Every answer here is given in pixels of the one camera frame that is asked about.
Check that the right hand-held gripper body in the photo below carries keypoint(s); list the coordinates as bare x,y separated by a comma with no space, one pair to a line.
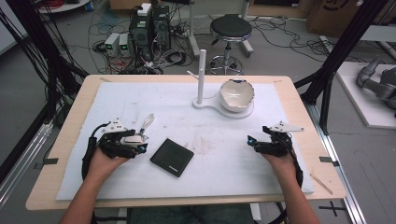
278,143

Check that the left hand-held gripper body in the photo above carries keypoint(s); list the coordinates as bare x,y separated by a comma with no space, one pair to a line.
115,146

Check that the white key fob with loop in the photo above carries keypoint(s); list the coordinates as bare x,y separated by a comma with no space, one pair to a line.
134,140

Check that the person's left hand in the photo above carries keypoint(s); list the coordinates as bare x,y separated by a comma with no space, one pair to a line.
104,165

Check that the person's right hand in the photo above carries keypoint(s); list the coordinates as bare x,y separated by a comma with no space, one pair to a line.
281,168

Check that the black wallet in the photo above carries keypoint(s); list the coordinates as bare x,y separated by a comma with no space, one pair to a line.
172,157

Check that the white shell-shaped bowl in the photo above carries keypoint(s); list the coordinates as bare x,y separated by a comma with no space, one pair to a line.
235,95

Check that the black tape strip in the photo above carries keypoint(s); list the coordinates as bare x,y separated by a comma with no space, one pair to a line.
328,160
46,162

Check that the white foam mat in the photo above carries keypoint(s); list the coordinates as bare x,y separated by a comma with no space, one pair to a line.
186,180

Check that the thin wooden stick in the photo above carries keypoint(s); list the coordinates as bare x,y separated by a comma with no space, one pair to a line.
321,184

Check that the wooden table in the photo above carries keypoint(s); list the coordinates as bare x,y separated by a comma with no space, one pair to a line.
327,183

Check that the person's legs in jeans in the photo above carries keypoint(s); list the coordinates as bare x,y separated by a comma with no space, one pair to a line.
190,215

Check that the grey power supply unit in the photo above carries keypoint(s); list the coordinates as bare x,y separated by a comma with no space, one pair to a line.
111,43
124,45

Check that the white platform board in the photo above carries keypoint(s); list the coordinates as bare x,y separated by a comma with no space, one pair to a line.
367,109

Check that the black computer tower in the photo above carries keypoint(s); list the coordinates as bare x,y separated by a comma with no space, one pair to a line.
161,28
140,34

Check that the black round stool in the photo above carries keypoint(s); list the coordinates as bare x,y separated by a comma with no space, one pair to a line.
231,27

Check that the white metal stand leg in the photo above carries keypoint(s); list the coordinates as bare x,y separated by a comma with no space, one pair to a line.
193,34

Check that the cardboard box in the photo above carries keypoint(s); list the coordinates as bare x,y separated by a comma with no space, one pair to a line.
336,15

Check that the round white table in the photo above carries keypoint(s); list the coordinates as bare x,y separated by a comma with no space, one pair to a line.
62,6

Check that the aluminium rail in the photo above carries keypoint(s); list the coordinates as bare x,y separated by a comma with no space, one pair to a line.
337,174
21,168

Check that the white stand with post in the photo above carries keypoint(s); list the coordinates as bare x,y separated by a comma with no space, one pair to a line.
201,77

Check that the black metal frame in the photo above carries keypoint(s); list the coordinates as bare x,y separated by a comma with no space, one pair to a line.
337,53

